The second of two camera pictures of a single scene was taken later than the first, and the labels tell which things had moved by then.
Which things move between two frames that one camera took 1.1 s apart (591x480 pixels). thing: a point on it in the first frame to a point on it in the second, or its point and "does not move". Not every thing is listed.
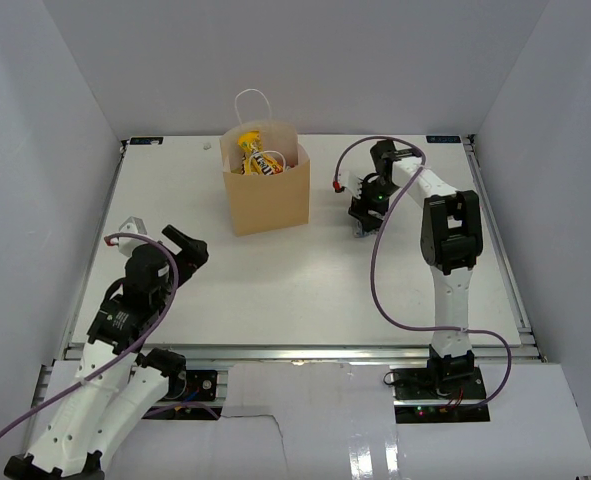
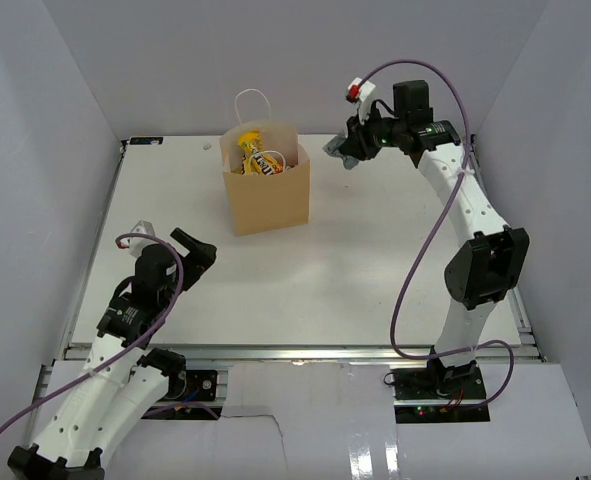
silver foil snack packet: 360,234 to 332,148
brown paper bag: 267,201 does not move
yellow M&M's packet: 255,162 does not move
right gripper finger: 368,222 to 354,148
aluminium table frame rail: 326,354 does not move
